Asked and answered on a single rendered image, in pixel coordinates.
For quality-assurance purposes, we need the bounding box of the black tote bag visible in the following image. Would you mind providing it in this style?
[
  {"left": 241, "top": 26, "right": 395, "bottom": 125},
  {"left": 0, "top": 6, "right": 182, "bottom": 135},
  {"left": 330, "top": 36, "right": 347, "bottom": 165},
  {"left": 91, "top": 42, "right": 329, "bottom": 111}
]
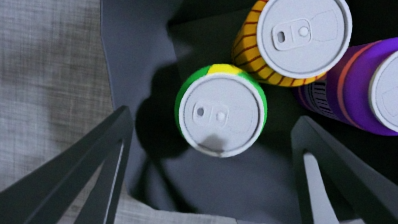
[{"left": 100, "top": 0, "right": 398, "bottom": 224}]

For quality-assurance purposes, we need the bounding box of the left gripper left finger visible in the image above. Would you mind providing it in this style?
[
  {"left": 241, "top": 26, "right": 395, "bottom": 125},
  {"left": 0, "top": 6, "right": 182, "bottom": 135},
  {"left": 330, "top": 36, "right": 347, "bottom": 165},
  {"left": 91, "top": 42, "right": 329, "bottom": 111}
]
[{"left": 0, "top": 105, "right": 134, "bottom": 224}]

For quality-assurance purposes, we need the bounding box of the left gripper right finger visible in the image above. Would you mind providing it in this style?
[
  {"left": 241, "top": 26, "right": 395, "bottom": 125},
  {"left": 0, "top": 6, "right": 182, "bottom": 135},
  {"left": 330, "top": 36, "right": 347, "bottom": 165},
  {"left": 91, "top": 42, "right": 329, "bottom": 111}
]
[{"left": 291, "top": 116, "right": 398, "bottom": 224}]

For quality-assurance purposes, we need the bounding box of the green and yellow drink can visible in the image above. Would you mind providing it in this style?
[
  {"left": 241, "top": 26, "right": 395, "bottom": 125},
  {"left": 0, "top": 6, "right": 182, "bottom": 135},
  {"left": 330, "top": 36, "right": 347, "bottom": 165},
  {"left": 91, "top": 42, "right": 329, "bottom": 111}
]
[{"left": 175, "top": 63, "right": 267, "bottom": 155}]

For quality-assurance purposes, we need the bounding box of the purple drink can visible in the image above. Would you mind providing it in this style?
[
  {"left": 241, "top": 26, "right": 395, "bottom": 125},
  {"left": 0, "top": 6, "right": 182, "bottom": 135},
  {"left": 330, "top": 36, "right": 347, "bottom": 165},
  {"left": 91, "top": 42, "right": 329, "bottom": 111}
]
[{"left": 292, "top": 38, "right": 398, "bottom": 135}]

